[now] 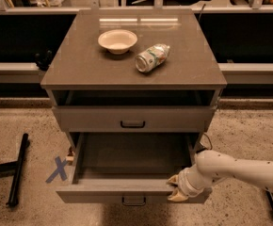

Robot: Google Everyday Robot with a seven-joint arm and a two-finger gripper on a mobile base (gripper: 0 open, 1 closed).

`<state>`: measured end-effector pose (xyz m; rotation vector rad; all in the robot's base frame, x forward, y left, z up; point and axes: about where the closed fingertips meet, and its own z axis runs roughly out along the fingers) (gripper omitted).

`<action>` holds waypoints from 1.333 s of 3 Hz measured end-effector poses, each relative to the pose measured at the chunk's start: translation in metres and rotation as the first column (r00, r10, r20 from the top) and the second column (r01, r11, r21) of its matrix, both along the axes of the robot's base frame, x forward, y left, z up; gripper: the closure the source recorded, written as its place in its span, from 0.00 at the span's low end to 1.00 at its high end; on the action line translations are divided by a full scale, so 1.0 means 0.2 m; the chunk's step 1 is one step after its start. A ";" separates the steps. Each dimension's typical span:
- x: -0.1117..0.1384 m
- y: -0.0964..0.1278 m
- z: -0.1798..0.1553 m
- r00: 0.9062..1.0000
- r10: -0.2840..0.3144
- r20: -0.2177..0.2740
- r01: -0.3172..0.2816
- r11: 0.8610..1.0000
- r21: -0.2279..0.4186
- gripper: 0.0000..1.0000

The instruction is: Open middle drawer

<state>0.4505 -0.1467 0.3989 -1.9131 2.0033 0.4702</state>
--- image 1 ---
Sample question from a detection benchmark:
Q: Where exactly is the grey drawer cabinet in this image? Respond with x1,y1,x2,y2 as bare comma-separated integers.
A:
41,9,226,147

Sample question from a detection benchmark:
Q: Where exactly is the grey drawer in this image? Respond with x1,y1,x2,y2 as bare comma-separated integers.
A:
53,106,216,133
55,132,213,207

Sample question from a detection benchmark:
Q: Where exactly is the black cable on floor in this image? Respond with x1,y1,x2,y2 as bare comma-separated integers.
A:
200,133,214,153

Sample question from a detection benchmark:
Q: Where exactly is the black stand base left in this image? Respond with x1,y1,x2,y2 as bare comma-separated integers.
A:
0,133,30,208

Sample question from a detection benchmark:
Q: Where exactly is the crushed soda can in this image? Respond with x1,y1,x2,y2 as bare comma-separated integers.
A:
136,43,170,73

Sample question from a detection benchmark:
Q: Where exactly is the grey top drawer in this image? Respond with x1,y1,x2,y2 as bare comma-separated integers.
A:
53,106,216,133

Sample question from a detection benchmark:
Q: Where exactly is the white paper bowl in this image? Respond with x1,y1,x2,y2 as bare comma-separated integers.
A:
98,29,137,55

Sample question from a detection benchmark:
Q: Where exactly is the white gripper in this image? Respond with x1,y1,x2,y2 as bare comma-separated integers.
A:
167,167,205,202

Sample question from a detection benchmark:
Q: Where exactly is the blue tape cross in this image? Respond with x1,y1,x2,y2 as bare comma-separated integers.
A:
46,156,67,184

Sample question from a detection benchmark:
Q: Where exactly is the black clamp on rail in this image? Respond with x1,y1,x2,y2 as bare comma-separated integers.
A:
35,50,53,71

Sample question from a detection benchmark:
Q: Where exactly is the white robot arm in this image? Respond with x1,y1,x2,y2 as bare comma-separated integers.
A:
168,150,273,202

